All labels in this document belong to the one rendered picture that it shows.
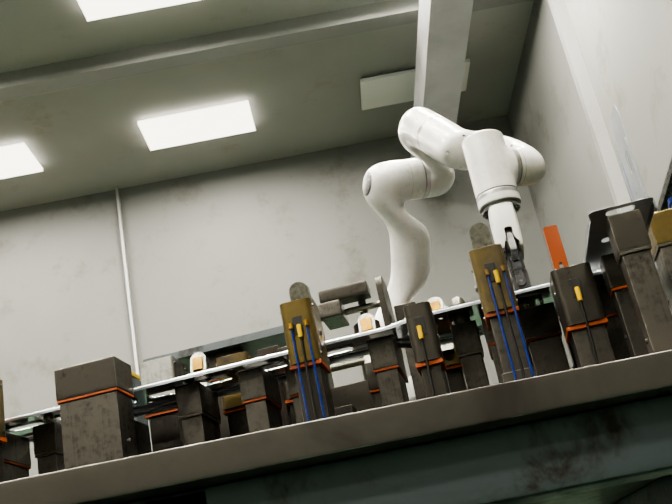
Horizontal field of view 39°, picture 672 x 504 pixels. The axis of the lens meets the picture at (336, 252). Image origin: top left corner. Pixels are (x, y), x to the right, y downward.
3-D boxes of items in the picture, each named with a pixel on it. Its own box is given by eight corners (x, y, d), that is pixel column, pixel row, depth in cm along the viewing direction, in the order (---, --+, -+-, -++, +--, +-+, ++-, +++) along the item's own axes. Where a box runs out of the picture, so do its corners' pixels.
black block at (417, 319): (436, 471, 155) (398, 302, 166) (442, 478, 164) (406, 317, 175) (468, 464, 154) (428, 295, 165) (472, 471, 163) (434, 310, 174)
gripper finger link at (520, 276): (506, 260, 183) (515, 293, 180) (505, 255, 180) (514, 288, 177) (523, 256, 182) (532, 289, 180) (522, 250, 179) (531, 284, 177)
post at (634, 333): (652, 421, 152) (600, 254, 162) (649, 426, 156) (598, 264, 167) (684, 414, 151) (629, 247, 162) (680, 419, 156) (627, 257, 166)
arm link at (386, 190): (443, 358, 240) (382, 369, 235) (424, 345, 251) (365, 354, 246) (435, 159, 228) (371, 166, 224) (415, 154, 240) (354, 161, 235)
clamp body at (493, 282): (517, 449, 149) (464, 245, 162) (518, 459, 160) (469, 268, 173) (558, 439, 148) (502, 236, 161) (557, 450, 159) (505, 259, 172)
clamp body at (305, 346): (306, 499, 156) (271, 300, 169) (321, 505, 167) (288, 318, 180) (345, 490, 155) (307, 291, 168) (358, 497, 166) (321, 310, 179)
